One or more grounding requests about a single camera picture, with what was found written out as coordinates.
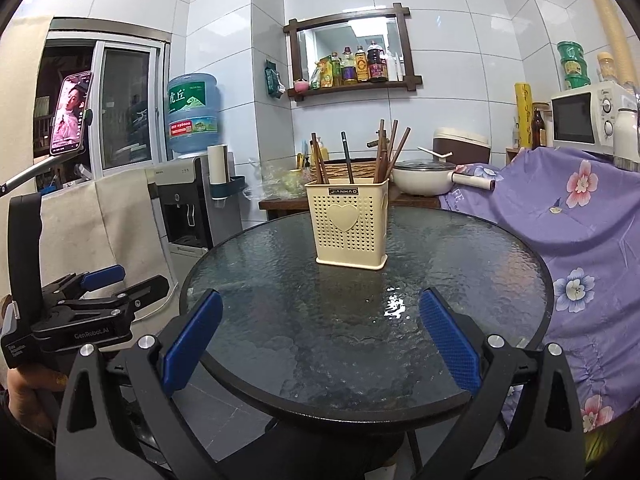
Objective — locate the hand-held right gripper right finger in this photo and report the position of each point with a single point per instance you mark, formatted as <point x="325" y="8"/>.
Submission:
<point x="450" y="345"/>

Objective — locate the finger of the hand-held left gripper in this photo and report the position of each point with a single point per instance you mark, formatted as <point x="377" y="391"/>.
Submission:
<point x="150" y="287"/>
<point x="102" y="276"/>

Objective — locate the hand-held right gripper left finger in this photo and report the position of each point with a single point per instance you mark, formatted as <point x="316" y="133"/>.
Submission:
<point x="192" y="342"/>

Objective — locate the cream perforated utensil holder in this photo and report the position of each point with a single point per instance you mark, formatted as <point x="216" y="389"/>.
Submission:
<point x="345" y="240"/>

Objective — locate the black chopstick with gold band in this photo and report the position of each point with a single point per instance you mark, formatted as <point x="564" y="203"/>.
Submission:
<point x="347" y="160"/>

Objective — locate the person's left hand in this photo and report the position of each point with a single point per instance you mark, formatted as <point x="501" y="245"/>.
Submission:
<point x="30" y="380"/>

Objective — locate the water dispenser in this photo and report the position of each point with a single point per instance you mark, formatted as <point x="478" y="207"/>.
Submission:
<point x="182" y="195"/>

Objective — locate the teal paper roll holder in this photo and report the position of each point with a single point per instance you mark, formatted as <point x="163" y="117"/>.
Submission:
<point x="232" y="185"/>

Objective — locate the white paper towel roll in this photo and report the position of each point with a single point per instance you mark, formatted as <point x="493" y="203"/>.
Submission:
<point x="217" y="165"/>

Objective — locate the purple floral cloth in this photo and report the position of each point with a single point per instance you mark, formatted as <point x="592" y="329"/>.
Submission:
<point x="575" y="240"/>

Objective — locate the white pan with glass lid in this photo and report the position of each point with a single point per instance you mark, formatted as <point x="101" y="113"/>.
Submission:
<point x="420" y="182"/>

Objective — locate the clear plastic bag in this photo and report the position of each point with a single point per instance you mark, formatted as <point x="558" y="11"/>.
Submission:
<point x="280" y="182"/>

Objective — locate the smartphone with lit screen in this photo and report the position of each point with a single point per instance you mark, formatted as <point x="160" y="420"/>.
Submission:
<point x="70" y="110"/>

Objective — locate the sliding glass window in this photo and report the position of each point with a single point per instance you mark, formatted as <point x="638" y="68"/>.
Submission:
<point x="127" y="100"/>

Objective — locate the blue water jug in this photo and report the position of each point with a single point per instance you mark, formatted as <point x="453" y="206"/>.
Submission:
<point x="192" y="105"/>

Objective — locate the white rice ladle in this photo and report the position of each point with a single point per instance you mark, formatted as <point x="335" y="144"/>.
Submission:
<point x="435" y="152"/>

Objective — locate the woven rim basin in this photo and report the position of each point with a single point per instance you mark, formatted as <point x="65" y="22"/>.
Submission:
<point x="362" y="167"/>

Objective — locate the white and brown rice cooker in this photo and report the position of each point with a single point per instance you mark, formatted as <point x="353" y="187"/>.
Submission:
<point x="465" y="147"/>

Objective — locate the brass faucet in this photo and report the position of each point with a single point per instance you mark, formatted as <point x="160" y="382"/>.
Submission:
<point x="372" y="141"/>

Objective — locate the yellow dish soap bottle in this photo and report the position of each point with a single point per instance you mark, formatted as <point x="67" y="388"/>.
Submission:
<point x="324" y="151"/>

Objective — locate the brown glass bottle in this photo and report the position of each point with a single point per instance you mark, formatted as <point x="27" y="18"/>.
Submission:
<point x="538" y="127"/>

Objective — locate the yellow wrap roll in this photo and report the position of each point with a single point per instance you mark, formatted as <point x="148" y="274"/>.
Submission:
<point x="523" y="110"/>

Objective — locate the pink small bowl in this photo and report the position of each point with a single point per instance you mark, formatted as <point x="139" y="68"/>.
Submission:
<point x="300" y="85"/>

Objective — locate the white microwave oven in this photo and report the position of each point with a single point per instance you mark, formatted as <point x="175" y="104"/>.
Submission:
<point x="575" y="117"/>

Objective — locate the white thermos jug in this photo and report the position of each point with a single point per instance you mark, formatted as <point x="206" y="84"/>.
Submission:
<point x="625" y="135"/>

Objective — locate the yellow green seasoning packet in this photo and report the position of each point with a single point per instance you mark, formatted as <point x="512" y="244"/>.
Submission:
<point x="325" y="72"/>

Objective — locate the white squeeze bottle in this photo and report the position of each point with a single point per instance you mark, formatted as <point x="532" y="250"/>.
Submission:
<point x="393" y="67"/>

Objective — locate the green noodle cup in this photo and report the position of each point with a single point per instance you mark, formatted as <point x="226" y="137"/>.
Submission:
<point x="570" y="50"/>
<point x="573" y="66"/>
<point x="576" y="82"/>

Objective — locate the dark soy sauce bottle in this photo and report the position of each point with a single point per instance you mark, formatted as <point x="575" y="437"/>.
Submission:
<point x="377" y="62"/>

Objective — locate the amber sauce bottle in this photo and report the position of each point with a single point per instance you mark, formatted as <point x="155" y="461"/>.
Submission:
<point x="361" y="65"/>

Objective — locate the wooden framed mirror shelf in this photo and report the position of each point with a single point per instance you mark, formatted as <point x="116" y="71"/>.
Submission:
<point x="330" y="35"/>

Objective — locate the yellow capped bottle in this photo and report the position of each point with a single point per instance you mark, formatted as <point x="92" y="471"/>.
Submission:
<point x="605" y="67"/>

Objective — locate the stack of paper cups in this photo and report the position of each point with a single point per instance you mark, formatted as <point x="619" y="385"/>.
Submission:
<point x="612" y="20"/>

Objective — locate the green packet on wall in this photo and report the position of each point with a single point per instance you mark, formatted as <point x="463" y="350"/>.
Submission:
<point x="273" y="79"/>

